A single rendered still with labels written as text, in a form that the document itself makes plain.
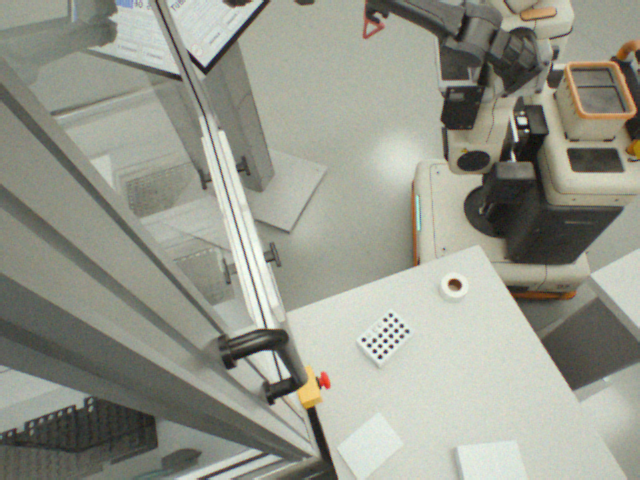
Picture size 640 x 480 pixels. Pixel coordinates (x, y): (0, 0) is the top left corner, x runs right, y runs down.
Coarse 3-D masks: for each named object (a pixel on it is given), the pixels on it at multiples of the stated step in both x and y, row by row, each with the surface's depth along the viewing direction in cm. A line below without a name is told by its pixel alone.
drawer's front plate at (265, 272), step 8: (248, 216) 111; (248, 224) 110; (256, 232) 112; (256, 240) 107; (256, 248) 106; (256, 256) 105; (264, 264) 103; (264, 272) 102; (264, 280) 101; (272, 288) 100; (272, 296) 99; (272, 304) 98; (280, 304) 109; (280, 312) 102; (280, 320) 106
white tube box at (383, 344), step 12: (372, 324) 107; (384, 324) 107; (396, 324) 106; (360, 336) 106; (372, 336) 105; (384, 336) 105; (396, 336) 105; (408, 336) 105; (360, 348) 107; (372, 348) 104; (384, 348) 104; (396, 348) 103; (372, 360) 105; (384, 360) 102
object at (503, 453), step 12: (480, 444) 90; (492, 444) 90; (504, 444) 90; (516, 444) 90; (456, 456) 93; (468, 456) 89; (480, 456) 89; (492, 456) 89; (504, 456) 89; (516, 456) 89; (468, 468) 88; (480, 468) 88; (492, 468) 88; (504, 468) 88; (516, 468) 87
